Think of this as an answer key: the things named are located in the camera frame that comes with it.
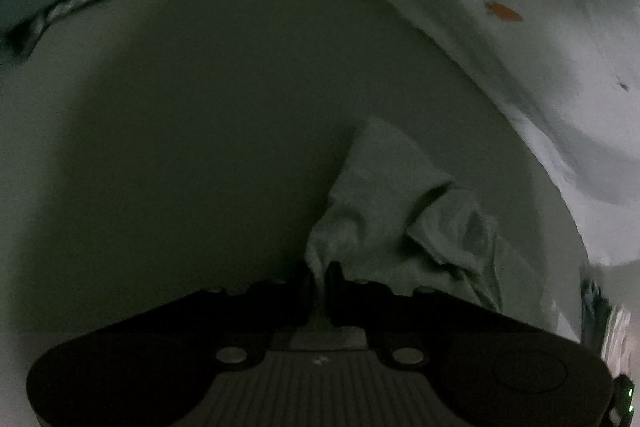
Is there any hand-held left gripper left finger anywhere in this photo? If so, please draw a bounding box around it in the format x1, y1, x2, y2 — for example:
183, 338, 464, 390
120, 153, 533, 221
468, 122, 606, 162
184, 259, 319, 366

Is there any blue grey cloth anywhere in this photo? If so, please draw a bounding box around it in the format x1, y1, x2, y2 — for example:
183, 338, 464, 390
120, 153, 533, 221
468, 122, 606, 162
579, 264, 614, 359

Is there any white ribbed folded cloth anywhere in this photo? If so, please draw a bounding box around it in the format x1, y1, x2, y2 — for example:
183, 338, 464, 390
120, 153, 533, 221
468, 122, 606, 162
602, 304, 634, 379

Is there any plain white garment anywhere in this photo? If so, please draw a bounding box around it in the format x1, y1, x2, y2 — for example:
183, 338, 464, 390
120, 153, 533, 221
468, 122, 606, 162
304, 116, 577, 344

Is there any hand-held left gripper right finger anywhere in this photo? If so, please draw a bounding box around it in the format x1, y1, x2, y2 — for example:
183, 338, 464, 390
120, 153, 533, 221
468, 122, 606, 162
324, 261, 452, 368

